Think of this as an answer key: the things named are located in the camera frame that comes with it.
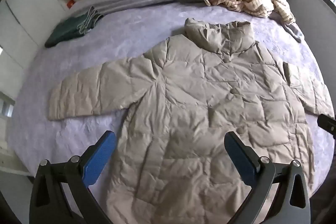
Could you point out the grey sock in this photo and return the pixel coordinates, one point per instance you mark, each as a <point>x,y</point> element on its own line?
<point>293,31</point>

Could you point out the beige puffer jacket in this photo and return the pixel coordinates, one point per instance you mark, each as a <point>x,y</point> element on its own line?
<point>183,98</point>

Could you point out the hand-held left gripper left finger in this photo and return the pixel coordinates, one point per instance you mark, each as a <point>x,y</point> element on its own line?
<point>99,158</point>

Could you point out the red box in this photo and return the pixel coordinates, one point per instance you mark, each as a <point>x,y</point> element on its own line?
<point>70,3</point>

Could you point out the white wardrobe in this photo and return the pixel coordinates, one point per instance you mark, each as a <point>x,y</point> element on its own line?
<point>23,16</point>

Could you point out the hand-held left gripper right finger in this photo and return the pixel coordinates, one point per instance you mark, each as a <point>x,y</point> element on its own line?
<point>240,158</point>

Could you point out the folded dark green jeans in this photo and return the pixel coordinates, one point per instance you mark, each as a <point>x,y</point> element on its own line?
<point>67,29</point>

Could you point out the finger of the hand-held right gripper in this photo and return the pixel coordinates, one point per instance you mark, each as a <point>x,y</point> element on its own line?
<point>326,124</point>

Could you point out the bed with lavender quilted cover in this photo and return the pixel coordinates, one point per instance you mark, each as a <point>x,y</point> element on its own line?
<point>118,37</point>

